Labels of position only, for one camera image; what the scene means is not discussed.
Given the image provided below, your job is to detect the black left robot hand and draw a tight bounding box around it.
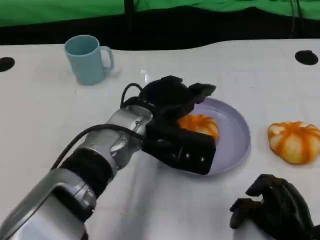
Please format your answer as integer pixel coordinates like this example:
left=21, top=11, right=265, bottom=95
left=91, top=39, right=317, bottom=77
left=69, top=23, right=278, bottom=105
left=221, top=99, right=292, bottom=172
left=138, top=75, right=217, bottom=120

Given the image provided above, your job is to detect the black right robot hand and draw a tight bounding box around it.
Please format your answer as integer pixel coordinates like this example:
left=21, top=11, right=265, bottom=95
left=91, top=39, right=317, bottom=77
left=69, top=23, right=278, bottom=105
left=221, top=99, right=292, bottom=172
left=229, top=174, right=320, bottom=240

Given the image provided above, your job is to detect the orange and white bread roll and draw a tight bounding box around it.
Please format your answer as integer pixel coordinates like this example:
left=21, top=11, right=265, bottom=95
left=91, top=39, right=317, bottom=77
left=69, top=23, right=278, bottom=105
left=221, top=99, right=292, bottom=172
left=267, top=121, right=320, bottom=165
left=176, top=114, right=220, bottom=144

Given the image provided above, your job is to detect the lilac plate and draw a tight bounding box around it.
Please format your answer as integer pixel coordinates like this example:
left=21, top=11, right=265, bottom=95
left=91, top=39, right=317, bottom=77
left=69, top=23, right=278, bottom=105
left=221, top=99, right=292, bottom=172
left=159, top=97, right=252, bottom=177

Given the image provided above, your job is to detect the pale green mug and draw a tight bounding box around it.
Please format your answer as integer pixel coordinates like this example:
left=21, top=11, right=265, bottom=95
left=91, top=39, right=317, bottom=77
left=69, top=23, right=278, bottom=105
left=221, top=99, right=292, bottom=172
left=64, top=34, right=115, bottom=86

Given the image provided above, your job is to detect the black upright pole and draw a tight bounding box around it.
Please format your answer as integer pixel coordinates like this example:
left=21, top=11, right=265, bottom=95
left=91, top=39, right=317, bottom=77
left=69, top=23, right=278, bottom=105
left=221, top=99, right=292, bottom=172
left=124, top=0, right=136, bottom=32

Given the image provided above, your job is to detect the green cloth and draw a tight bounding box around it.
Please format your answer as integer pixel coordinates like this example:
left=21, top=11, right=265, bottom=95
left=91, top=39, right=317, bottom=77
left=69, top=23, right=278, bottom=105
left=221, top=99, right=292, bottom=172
left=0, top=0, right=320, bottom=28

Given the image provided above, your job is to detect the black table grommet hole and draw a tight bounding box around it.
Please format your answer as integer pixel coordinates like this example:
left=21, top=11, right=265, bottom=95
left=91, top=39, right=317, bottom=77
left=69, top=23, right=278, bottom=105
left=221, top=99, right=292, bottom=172
left=0, top=56, right=16, bottom=73
left=294, top=49, right=319, bottom=66

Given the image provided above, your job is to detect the black looped wrist cable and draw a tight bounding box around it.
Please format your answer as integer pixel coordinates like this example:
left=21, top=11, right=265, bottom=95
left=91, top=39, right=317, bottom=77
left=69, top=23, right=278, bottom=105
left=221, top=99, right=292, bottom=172
left=119, top=82, right=151, bottom=111

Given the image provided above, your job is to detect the long black arm cable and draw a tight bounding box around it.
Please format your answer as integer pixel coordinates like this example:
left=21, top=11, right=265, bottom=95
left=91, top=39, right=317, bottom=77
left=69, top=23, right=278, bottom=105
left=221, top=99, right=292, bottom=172
left=49, top=123, right=148, bottom=172

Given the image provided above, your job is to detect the thin black hanging cable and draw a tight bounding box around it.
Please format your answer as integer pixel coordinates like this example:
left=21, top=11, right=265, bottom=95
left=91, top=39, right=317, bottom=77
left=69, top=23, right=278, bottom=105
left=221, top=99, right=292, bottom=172
left=288, top=0, right=304, bottom=40

